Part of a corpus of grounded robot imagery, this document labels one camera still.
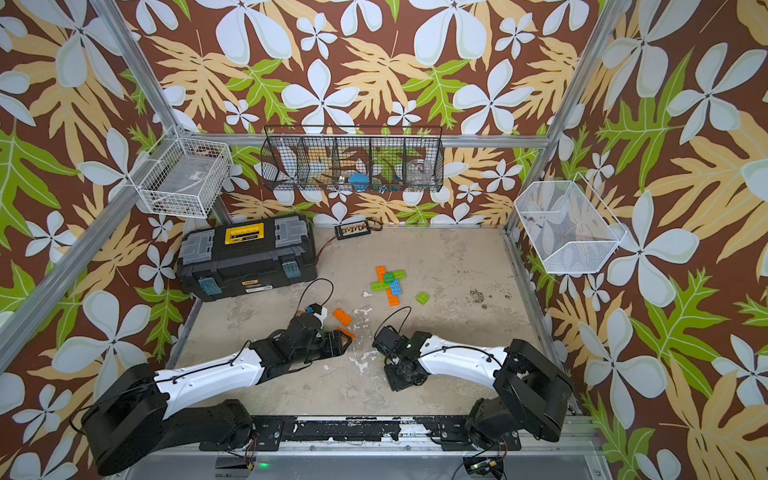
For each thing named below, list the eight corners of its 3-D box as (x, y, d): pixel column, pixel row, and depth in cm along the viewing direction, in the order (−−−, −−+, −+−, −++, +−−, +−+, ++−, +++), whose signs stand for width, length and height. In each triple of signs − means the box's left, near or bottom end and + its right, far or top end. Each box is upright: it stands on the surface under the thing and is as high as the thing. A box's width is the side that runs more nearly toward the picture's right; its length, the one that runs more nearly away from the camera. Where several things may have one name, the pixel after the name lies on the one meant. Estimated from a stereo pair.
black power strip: (337, 240, 119) (336, 236, 117) (334, 229, 123) (334, 225, 121) (370, 233, 121) (370, 229, 120) (366, 223, 125) (366, 219, 124)
